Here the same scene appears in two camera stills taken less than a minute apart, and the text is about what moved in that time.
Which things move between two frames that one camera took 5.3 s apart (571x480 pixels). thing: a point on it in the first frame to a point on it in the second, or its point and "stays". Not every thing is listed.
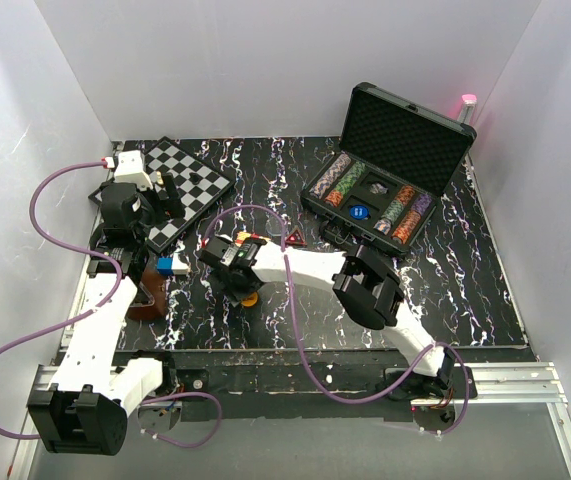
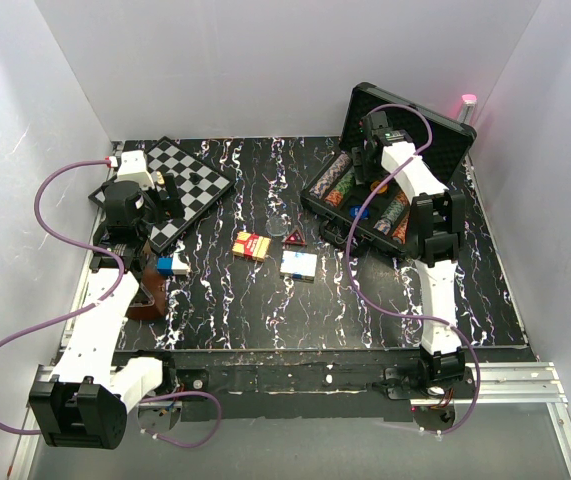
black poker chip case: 395,160 stays
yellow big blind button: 251,300 to 376,184
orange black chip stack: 406,226 stays
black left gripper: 172,195 stays
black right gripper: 233,294 to 358,157
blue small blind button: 359,212 stays
